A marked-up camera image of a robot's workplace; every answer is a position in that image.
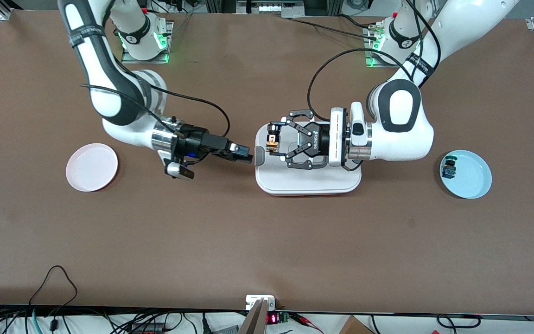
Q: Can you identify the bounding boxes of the thin black floor cable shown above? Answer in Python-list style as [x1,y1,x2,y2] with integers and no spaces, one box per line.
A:
[436,314,482,329]

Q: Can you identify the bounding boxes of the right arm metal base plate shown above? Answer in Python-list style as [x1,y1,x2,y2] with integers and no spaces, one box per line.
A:
[121,20,174,64]

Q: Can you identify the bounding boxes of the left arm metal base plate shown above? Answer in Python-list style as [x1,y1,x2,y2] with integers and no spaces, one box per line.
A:
[363,25,415,69]

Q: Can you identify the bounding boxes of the small white device box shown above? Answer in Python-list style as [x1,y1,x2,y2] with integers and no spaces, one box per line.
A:
[245,294,277,311]

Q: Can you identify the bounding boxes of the brown cardboard box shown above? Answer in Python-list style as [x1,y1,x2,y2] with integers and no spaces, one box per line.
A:
[338,315,375,334]

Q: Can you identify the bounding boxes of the grey slanted bar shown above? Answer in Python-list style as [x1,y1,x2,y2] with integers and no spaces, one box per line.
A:
[238,298,269,334]

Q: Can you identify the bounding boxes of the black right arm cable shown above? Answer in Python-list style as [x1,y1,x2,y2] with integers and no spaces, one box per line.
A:
[81,83,230,140]

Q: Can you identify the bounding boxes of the pink round plate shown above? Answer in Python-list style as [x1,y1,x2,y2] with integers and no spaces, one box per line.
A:
[65,143,119,193]

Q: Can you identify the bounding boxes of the black cable to arm base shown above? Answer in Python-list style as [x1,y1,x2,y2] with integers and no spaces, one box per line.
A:
[285,15,380,39]

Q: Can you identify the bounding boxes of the light blue round plate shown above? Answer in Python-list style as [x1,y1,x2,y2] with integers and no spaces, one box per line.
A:
[439,149,493,200]

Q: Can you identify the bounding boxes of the black looped cable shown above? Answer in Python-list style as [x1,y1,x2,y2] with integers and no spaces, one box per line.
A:
[28,265,79,321]

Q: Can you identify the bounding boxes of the green push button switch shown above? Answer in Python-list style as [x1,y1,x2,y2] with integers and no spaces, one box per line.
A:
[441,156,459,180]

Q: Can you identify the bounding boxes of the white lunch box grey clips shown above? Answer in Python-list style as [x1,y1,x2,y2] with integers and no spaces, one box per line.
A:
[254,121,363,197]

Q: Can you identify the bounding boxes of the metal control box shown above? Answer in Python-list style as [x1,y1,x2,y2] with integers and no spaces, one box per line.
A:
[236,0,305,19]

